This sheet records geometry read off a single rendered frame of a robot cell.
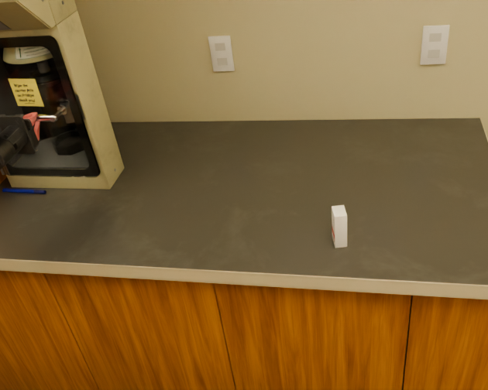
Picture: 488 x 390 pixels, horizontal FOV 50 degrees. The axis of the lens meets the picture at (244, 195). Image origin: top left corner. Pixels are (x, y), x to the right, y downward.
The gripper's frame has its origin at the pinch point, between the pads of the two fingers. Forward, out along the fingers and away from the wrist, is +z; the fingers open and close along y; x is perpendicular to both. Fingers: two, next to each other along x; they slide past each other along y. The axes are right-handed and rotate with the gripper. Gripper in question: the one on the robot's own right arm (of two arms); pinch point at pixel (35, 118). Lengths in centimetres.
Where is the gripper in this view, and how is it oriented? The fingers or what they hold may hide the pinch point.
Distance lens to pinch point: 143.4
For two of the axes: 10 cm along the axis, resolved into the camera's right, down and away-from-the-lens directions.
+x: -9.8, -0.2, 2.0
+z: 1.7, -5.9, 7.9
